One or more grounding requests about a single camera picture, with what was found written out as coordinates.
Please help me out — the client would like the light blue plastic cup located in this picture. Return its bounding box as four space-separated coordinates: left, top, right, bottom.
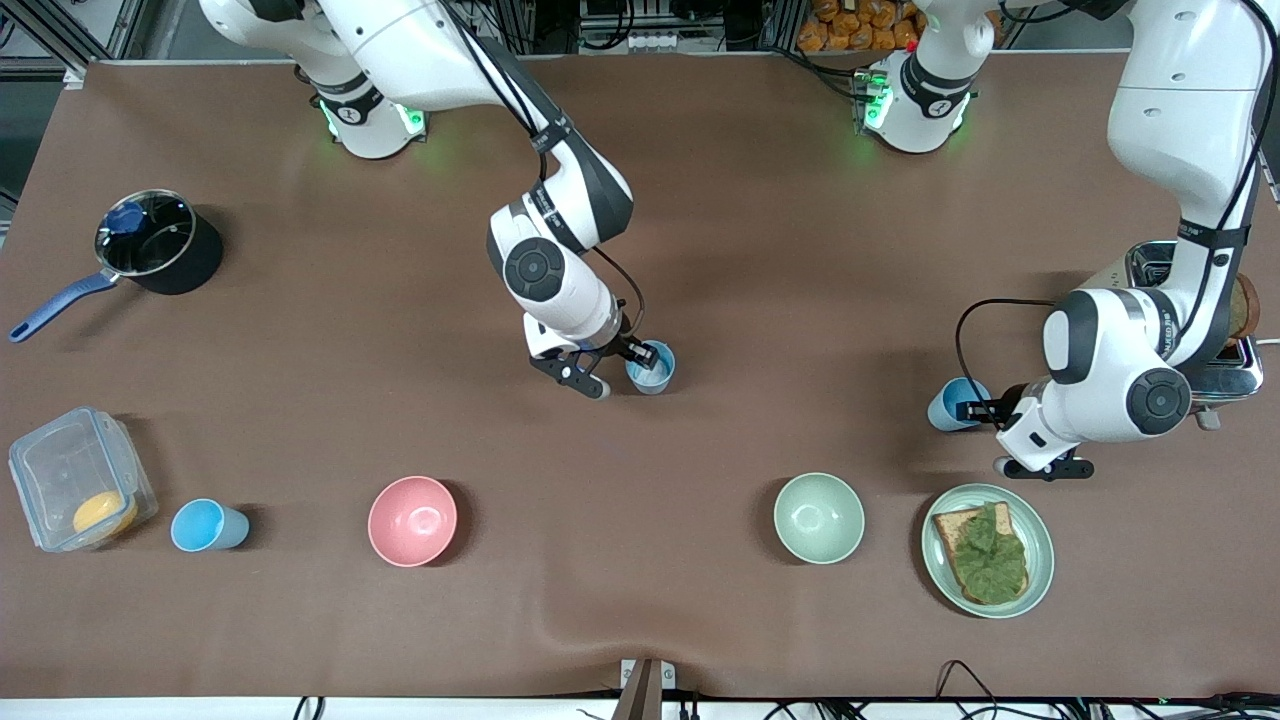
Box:
626 340 677 396
927 377 993 433
170 498 251 553

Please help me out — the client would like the pale green plate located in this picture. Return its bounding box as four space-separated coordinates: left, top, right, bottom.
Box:
921 483 1056 620

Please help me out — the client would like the brown bread slice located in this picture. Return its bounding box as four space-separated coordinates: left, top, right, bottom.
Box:
932 500 1031 607

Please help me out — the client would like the green lettuce leaf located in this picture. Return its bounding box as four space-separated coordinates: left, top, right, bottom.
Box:
947 503 1029 605

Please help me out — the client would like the pale green bowl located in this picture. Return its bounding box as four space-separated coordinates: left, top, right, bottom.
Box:
773 472 866 566

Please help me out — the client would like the beige chrome toaster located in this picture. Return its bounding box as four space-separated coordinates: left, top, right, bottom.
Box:
1085 240 1266 431

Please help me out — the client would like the pink bowl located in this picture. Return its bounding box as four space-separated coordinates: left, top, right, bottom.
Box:
367 475 459 568

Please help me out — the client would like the dark brown toast slice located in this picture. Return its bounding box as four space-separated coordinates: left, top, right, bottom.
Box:
1232 272 1262 341

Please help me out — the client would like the orange snack bag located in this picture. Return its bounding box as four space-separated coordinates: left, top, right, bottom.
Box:
797 0 926 53

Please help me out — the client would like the yellow round food piece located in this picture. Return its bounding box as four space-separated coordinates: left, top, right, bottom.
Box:
72 490 139 538

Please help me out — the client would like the clear plastic food container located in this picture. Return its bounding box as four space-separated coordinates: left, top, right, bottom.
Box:
8 406 159 554

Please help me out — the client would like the black looped floor cable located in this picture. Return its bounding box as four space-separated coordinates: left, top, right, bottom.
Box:
935 659 1001 720

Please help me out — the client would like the metal table edge bracket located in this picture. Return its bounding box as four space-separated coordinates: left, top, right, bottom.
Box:
620 658 677 720

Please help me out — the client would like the black pot blue handle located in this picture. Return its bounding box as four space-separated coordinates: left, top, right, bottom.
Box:
8 188 225 344

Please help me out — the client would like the aluminium frame profile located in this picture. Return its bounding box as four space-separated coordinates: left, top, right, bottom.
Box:
20 0 151 66

